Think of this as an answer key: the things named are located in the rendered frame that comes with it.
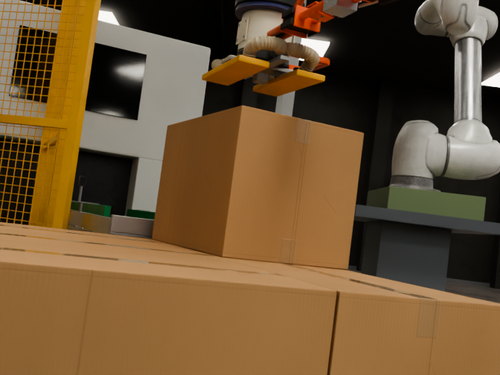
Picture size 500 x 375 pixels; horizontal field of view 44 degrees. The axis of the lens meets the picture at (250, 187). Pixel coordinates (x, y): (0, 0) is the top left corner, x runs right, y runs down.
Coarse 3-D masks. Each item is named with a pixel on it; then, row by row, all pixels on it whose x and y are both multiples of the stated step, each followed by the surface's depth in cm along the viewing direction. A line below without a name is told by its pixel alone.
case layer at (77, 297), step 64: (0, 256) 88; (64, 256) 102; (128, 256) 120; (192, 256) 146; (0, 320) 82; (64, 320) 86; (128, 320) 89; (192, 320) 93; (256, 320) 98; (320, 320) 102; (384, 320) 108; (448, 320) 113
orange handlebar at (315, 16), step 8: (352, 0) 152; (360, 0) 151; (312, 8) 163; (320, 8) 160; (304, 16) 168; (312, 16) 165; (320, 16) 164; (328, 16) 164; (272, 32) 186; (280, 32) 183; (320, 64) 215; (328, 64) 212
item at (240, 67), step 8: (240, 56) 177; (224, 64) 187; (232, 64) 182; (240, 64) 180; (248, 64) 179; (256, 64) 179; (264, 64) 180; (208, 72) 201; (216, 72) 194; (224, 72) 193; (232, 72) 191; (240, 72) 190; (248, 72) 189; (256, 72) 187; (208, 80) 207; (216, 80) 206; (224, 80) 204; (232, 80) 202
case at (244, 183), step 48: (192, 144) 188; (240, 144) 160; (288, 144) 166; (336, 144) 173; (192, 192) 183; (240, 192) 160; (288, 192) 166; (336, 192) 173; (192, 240) 177; (240, 240) 160; (288, 240) 166; (336, 240) 173
